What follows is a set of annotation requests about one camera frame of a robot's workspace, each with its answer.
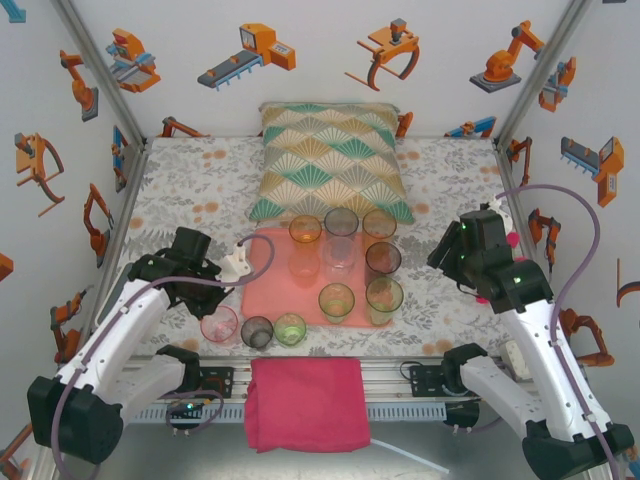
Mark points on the red-rimmed pink glass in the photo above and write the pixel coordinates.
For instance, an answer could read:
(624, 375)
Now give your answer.
(220, 330)

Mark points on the small dark grey glass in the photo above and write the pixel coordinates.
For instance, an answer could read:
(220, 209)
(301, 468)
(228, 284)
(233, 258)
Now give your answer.
(256, 334)

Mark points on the tall grey glass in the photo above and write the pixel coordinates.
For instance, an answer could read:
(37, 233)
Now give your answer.
(382, 260)

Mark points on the tall amber glass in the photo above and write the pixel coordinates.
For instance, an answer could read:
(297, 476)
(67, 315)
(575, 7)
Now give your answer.
(379, 225)

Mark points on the tall olive green glass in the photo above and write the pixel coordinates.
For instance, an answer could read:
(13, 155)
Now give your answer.
(384, 300)

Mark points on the small green glass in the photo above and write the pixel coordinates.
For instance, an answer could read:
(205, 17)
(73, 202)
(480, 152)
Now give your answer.
(289, 332)

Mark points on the peach frosted glass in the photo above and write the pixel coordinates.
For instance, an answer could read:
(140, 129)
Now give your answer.
(304, 270)

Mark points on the clear glass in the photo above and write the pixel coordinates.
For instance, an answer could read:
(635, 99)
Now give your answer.
(340, 262)

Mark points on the blue glass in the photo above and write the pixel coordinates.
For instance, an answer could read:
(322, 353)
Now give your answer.
(341, 222)

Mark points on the short orange glass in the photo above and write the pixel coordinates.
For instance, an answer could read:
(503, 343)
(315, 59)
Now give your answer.
(305, 232)

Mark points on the wide green glass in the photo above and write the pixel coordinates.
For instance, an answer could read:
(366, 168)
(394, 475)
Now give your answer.
(336, 305)

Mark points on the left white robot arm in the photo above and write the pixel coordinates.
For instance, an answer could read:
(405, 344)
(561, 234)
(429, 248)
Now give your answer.
(115, 330)

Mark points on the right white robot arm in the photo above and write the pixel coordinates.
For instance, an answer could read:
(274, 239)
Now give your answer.
(550, 360)

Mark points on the pink rectangular tray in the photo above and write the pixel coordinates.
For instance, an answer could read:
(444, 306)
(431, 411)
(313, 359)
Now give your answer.
(270, 300)

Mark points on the floral tablecloth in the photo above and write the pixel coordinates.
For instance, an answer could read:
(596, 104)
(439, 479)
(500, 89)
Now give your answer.
(200, 175)

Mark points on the small green-lit circuit board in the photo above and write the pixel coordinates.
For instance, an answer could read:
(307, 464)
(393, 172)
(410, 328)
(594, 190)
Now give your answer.
(187, 406)

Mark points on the small white clock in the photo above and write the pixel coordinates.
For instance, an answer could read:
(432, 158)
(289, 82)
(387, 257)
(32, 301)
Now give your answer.
(515, 357)

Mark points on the magenta towel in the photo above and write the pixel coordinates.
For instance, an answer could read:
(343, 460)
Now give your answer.
(305, 405)

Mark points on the orange conveyor sticker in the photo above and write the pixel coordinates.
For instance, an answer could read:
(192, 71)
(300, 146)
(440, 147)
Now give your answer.
(260, 45)
(610, 170)

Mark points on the fan-patterned pillow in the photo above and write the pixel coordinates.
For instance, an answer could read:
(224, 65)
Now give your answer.
(310, 160)

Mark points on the orange milling machine sticker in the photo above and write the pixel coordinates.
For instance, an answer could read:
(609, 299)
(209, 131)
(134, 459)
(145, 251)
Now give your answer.
(132, 62)
(555, 95)

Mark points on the orange claw sticker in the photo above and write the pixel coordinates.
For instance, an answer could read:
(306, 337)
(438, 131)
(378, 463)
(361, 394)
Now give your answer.
(30, 160)
(395, 45)

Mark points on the aluminium table edge rail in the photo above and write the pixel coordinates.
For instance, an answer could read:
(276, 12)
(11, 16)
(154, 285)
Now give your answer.
(390, 380)

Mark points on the aluminium frame post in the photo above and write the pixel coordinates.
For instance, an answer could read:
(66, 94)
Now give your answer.
(532, 80)
(103, 75)

